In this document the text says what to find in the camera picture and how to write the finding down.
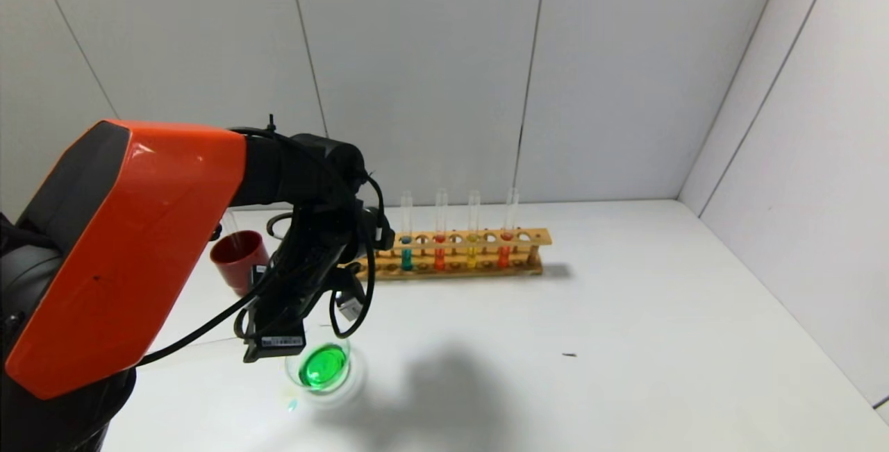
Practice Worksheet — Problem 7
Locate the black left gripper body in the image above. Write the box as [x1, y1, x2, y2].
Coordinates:
[249, 290, 307, 355]

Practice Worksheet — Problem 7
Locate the red pigment glass test tube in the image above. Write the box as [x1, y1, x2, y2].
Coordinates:
[497, 186, 519, 270]
[434, 187, 449, 272]

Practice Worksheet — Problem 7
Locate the wooden test tube rack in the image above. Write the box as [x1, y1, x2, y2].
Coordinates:
[346, 227, 554, 281]

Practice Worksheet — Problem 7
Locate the clear glass dish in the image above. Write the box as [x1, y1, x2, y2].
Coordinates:
[284, 336, 355, 397]

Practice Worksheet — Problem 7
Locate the red cup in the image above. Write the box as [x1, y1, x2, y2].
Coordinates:
[210, 230, 272, 298]

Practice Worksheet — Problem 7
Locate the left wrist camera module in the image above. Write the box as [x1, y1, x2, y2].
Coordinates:
[242, 265, 308, 364]

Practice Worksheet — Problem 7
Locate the thick black cable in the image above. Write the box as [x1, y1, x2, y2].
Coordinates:
[135, 277, 279, 367]

